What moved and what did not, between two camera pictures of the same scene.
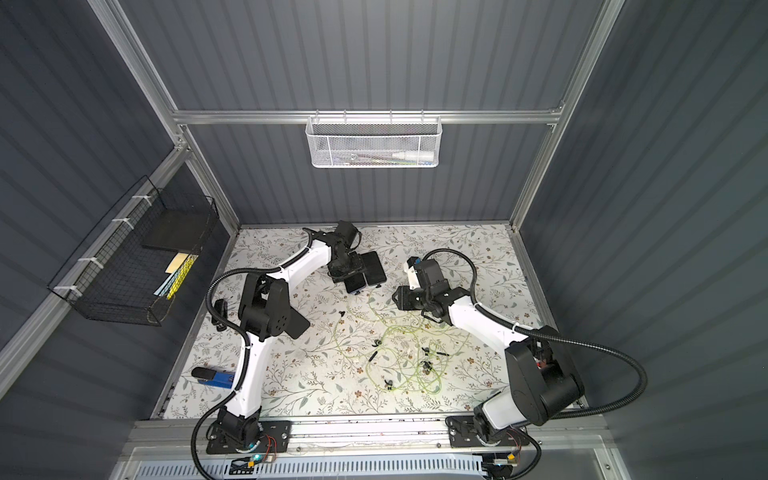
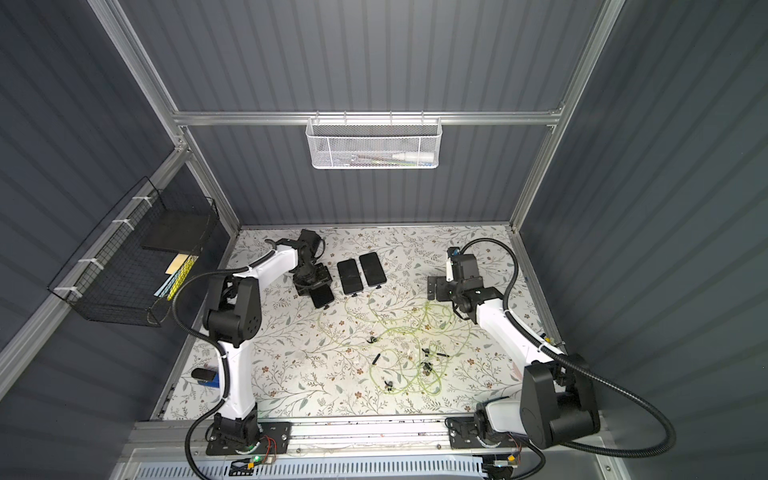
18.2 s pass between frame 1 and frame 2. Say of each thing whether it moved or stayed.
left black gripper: moved
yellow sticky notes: stayed
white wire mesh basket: stayed
